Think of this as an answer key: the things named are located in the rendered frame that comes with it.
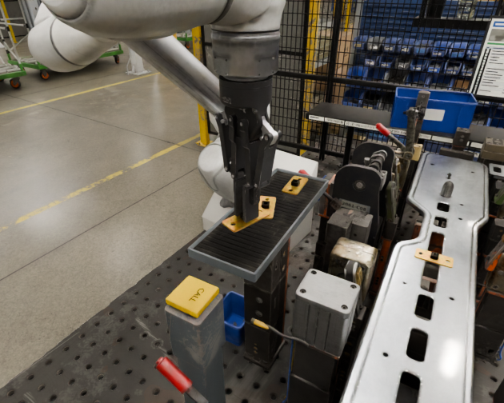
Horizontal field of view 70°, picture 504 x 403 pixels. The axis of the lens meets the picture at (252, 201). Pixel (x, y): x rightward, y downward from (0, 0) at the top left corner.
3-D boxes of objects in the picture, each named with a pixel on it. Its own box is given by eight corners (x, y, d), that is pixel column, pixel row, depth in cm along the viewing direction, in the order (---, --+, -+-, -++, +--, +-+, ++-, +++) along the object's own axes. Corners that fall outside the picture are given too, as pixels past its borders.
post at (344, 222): (327, 342, 101) (347, 227, 80) (310, 335, 103) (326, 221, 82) (333, 329, 105) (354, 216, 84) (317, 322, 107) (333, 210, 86)
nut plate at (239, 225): (234, 233, 59) (234, 227, 59) (220, 222, 62) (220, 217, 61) (271, 214, 64) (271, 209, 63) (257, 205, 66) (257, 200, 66)
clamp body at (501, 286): (501, 372, 94) (561, 273, 75) (449, 352, 99) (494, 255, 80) (499, 345, 101) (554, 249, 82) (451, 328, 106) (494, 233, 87)
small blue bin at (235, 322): (240, 351, 99) (240, 329, 94) (210, 336, 103) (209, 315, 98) (259, 323, 107) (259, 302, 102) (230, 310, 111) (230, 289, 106)
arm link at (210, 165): (214, 199, 136) (181, 177, 117) (230, 155, 139) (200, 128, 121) (251, 207, 128) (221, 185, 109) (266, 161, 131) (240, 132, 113)
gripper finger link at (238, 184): (236, 181, 58) (234, 180, 59) (236, 217, 62) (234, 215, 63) (250, 176, 60) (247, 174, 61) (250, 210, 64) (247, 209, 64)
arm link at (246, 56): (240, 35, 41) (241, 88, 45) (294, 29, 46) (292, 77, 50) (197, 28, 47) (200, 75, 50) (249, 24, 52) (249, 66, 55)
